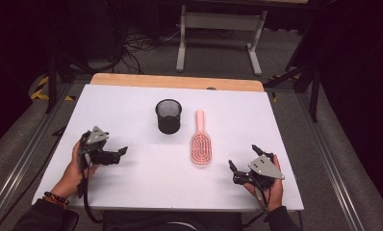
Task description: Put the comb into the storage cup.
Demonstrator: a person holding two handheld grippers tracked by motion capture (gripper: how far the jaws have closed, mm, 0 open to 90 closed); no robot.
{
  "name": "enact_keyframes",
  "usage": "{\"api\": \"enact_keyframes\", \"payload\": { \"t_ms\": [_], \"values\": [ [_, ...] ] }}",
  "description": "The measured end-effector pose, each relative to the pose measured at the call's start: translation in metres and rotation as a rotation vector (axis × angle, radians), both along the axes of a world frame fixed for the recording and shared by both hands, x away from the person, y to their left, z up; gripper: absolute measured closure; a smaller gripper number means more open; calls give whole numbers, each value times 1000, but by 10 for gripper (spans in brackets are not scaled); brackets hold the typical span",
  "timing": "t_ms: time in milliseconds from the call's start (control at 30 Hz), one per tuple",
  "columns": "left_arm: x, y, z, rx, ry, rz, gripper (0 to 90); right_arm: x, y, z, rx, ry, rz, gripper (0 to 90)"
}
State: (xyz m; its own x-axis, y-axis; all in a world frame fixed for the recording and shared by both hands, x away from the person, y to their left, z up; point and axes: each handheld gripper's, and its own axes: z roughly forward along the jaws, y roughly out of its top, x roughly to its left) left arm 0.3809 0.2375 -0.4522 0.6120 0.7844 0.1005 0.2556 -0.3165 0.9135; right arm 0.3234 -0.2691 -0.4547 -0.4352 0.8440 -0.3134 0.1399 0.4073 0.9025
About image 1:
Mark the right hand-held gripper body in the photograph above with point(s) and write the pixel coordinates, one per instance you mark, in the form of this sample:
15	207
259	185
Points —
265	168

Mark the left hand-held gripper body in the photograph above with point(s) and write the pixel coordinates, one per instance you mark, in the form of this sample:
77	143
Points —
99	157

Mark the pink hairbrush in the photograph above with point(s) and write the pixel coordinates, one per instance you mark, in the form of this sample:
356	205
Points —
200	149

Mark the black mesh cup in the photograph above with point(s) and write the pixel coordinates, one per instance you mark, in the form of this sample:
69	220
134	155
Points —
168	125

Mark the person's right hand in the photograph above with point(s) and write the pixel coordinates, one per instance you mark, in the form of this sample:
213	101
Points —
275	195

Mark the person's left hand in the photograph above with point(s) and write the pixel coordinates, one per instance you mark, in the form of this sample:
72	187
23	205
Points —
70	178

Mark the white table cover sheet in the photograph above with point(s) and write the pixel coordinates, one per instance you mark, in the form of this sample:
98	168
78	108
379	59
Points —
154	183

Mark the black tripod stand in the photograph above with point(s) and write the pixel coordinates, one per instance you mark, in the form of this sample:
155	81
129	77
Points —
53	83
314	93

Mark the person's dark lap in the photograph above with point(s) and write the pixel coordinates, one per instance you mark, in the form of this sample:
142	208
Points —
167	223

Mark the yellow black hazard tape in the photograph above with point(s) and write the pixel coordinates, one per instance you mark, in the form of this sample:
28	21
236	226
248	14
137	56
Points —
38	91

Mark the aluminium floor rail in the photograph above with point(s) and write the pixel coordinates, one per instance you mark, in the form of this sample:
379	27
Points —
330	160
22	160

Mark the white metal desk frame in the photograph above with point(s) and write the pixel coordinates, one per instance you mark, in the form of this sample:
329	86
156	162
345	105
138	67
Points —
223	21

